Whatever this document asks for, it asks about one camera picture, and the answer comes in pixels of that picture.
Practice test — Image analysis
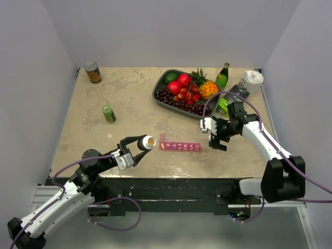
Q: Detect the white pill bottle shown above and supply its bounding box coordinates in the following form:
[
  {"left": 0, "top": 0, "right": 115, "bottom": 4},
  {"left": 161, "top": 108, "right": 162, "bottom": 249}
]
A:
[{"left": 137, "top": 135, "right": 157, "bottom": 151}]

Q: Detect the pink weekly pill organizer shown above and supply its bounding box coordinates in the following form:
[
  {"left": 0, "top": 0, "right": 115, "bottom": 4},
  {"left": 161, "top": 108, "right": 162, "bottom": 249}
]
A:
[{"left": 159, "top": 133, "right": 201, "bottom": 152}]

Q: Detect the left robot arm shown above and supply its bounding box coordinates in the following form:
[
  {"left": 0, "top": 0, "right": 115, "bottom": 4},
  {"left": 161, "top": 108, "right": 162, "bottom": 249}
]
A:
[{"left": 7, "top": 135, "right": 156, "bottom": 248}]

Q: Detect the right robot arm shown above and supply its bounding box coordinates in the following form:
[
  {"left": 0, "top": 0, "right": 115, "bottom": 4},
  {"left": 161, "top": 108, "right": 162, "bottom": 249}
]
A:
[{"left": 200, "top": 102, "right": 306, "bottom": 204}]

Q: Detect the black green razor box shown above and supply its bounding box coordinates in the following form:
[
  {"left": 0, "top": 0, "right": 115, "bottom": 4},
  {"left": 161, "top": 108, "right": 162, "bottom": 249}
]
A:
[{"left": 218, "top": 85, "right": 249, "bottom": 117}]

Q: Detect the small green can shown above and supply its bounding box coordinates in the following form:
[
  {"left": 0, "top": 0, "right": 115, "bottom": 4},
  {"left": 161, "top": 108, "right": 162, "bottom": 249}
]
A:
[{"left": 102, "top": 105, "right": 116, "bottom": 123}]

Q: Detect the orange artificial pineapple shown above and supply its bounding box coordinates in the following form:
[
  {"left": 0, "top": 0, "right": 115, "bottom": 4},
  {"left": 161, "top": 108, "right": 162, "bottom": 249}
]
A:
[{"left": 191, "top": 68, "right": 220, "bottom": 100}]

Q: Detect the green glass bottle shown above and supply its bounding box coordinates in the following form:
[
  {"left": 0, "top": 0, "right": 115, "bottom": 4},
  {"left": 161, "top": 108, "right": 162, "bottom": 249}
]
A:
[{"left": 215, "top": 62, "right": 230, "bottom": 90}]

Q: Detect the dark purple grape bunch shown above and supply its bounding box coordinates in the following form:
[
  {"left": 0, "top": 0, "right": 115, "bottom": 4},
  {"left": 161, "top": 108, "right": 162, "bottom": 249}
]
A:
[{"left": 157, "top": 87, "right": 204, "bottom": 115}]

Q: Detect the red apple upper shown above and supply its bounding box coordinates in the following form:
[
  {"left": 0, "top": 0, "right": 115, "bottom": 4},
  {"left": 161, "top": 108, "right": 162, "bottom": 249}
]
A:
[{"left": 177, "top": 74, "right": 191, "bottom": 89}]

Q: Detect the grey fruit tray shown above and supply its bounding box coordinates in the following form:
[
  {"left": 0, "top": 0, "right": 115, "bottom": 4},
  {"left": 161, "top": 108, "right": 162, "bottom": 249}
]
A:
[{"left": 152, "top": 69, "right": 221, "bottom": 120}]

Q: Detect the green lime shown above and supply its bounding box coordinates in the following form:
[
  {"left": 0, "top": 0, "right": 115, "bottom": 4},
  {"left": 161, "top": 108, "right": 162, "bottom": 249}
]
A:
[{"left": 164, "top": 73, "right": 178, "bottom": 84}]

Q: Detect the orange label tin can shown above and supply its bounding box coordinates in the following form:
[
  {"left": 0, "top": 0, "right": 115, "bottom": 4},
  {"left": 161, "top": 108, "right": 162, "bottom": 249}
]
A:
[{"left": 84, "top": 62, "right": 102, "bottom": 84}]

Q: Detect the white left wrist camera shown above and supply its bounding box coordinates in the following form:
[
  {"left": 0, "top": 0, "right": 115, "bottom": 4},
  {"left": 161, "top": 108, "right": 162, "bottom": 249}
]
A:
[{"left": 115, "top": 153, "right": 135, "bottom": 170}]

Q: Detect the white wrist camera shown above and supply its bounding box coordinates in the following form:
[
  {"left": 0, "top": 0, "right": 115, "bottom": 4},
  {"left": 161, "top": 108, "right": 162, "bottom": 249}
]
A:
[
  {"left": 200, "top": 117, "right": 218, "bottom": 135},
  {"left": 115, "top": 153, "right": 135, "bottom": 170}
]

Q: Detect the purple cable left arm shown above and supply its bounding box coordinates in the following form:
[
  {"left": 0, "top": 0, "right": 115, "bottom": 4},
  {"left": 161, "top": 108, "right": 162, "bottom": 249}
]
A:
[{"left": 9, "top": 153, "right": 117, "bottom": 249}]

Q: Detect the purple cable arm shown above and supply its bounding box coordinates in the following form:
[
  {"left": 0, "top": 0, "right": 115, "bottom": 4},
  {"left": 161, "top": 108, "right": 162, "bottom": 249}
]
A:
[
  {"left": 202, "top": 90, "right": 332, "bottom": 203},
  {"left": 9, "top": 153, "right": 117, "bottom": 249}
]

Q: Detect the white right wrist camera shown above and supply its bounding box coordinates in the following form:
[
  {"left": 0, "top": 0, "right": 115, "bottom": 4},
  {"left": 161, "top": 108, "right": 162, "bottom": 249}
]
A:
[{"left": 200, "top": 117, "right": 218, "bottom": 135}]

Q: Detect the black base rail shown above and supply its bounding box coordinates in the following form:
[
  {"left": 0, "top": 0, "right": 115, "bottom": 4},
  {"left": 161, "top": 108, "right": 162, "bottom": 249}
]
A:
[{"left": 89, "top": 177, "right": 261, "bottom": 216}]

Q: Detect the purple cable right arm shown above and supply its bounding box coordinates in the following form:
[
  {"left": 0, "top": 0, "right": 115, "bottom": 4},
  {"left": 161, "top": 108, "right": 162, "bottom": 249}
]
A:
[{"left": 202, "top": 90, "right": 332, "bottom": 203}]

